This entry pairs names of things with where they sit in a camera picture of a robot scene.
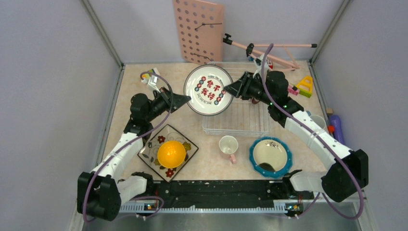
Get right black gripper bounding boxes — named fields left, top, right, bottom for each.
left=223, top=71, right=274, bottom=105

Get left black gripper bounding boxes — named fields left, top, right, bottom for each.
left=145, top=86, right=191, bottom=122

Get white plate red characters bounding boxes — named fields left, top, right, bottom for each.
left=183, top=64, right=233, bottom=116

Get orange yellow bowl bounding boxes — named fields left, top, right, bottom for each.
left=157, top=141, right=186, bottom=168

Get square floral plate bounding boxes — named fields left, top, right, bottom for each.
left=138, top=124, right=199, bottom=182

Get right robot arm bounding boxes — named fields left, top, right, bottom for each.
left=224, top=71, right=369, bottom=203

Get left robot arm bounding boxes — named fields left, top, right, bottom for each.
left=77, top=87, right=191, bottom=221

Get stacked colourful toy blocks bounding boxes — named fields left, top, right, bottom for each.
left=140, top=67, right=160, bottom=84

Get pink folding tripod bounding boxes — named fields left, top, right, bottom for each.
left=223, top=33, right=318, bottom=71

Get red white toy block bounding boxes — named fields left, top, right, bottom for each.
left=267, top=60, right=274, bottom=70

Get pink toy block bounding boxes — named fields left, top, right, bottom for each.
left=287, top=85, right=300, bottom=95

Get yellow green toy block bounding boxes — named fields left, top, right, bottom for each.
left=296, top=76, right=313, bottom=98

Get pink pegboard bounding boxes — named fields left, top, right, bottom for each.
left=172, top=0, right=225, bottom=65

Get blue rimmed bowl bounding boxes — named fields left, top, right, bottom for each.
left=249, top=136, right=293, bottom=179

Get blue white mug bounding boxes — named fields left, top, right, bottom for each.
left=307, top=111, right=327, bottom=129

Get white wire dish rack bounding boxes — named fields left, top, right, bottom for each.
left=202, top=61, right=271, bottom=138

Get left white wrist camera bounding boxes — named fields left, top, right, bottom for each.
left=146, top=78, right=160, bottom=92

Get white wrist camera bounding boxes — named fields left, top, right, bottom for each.
left=146, top=78, right=160, bottom=92
left=254, top=54, right=269, bottom=76

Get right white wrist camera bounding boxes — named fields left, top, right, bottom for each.
left=254, top=54, right=269, bottom=76

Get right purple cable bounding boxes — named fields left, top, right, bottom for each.
left=260, top=43, right=365, bottom=220

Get purple cable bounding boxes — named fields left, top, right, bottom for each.
left=260, top=43, right=365, bottom=220
left=82, top=70, right=174, bottom=224

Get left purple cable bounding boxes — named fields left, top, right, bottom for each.
left=82, top=70, right=174, bottom=224

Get white pink handled cup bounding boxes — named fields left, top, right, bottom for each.
left=218, top=135, right=239, bottom=164

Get purple handled tool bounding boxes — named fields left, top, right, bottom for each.
left=328, top=115, right=345, bottom=145

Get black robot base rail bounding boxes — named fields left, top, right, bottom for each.
left=132, top=172, right=315, bottom=214

